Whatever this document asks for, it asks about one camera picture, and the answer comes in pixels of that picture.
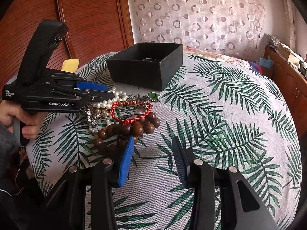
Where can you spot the wooden wardrobe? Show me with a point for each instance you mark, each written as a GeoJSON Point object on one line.
{"type": "Point", "coordinates": [95, 27]}

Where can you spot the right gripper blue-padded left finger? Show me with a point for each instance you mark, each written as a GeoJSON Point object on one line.
{"type": "Point", "coordinates": [65, 206]}

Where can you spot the black cardboard jewelry box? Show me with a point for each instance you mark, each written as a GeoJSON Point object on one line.
{"type": "Point", "coordinates": [128, 67]}

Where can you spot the person's left hand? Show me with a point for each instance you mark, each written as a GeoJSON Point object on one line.
{"type": "Point", "coordinates": [11, 110]}

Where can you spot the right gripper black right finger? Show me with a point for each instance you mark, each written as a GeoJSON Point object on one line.
{"type": "Point", "coordinates": [241, 207]}

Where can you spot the palm leaf print cloth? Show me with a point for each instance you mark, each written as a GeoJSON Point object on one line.
{"type": "Point", "coordinates": [228, 115]}

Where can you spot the wooden cabinet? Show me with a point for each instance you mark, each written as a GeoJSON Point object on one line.
{"type": "Point", "coordinates": [292, 85]}

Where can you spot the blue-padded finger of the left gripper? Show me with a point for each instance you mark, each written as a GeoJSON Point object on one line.
{"type": "Point", "coordinates": [72, 80]}

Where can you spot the green gem silver pendant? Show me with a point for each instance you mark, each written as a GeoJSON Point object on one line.
{"type": "Point", "coordinates": [151, 97]}

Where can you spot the floral quilt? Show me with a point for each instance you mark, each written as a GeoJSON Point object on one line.
{"type": "Point", "coordinates": [218, 56]}

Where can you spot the green jade bangle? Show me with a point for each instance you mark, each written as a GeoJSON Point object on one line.
{"type": "Point", "coordinates": [151, 60]}

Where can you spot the yellow plush toy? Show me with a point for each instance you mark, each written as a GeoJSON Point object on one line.
{"type": "Point", "coordinates": [70, 65]}

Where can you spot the circle pattern lace curtain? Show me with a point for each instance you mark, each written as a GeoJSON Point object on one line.
{"type": "Point", "coordinates": [229, 27]}

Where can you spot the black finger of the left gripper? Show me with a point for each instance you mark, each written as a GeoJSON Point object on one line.
{"type": "Point", "coordinates": [60, 101]}

